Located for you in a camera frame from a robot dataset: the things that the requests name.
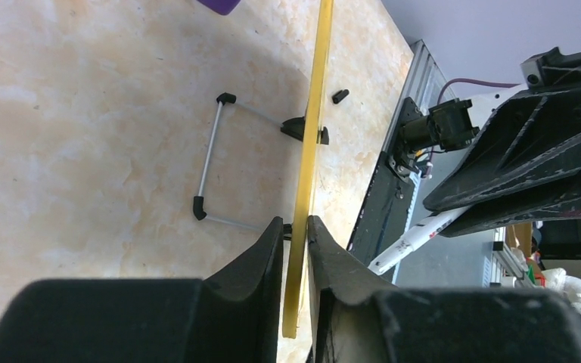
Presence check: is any yellow-framed whiteboard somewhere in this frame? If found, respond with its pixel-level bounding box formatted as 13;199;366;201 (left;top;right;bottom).
281;0;334;339

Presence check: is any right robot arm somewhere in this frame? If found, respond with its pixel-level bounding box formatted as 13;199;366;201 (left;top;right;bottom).
396;48;581;237

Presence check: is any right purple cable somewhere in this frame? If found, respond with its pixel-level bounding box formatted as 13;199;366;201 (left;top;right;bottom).
437;77;520;106

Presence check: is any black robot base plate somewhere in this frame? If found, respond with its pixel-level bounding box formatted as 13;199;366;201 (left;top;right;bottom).
347;97;422;265

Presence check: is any purple eraser holder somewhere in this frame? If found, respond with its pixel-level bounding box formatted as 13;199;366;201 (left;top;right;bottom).
198;0;241;16

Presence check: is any black marker cap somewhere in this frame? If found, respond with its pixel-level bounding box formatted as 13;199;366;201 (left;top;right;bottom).
331;88;350;104

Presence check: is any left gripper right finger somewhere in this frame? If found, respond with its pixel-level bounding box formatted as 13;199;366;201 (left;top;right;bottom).
307;216;396;362

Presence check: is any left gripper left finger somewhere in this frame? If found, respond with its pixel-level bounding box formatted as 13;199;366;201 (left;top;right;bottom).
202;216;284;362

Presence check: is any white marker pen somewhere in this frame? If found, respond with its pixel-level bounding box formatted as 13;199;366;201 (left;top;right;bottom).
368;206;470;275

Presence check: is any white cable duct rail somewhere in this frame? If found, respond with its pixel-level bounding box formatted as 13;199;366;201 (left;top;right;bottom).
383;40;465;288

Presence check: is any whiteboard wire stand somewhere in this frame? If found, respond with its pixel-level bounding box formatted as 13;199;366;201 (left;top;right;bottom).
192;92;306;234

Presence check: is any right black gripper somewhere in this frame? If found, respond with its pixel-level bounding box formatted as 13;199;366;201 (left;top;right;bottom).
424;47;581;237

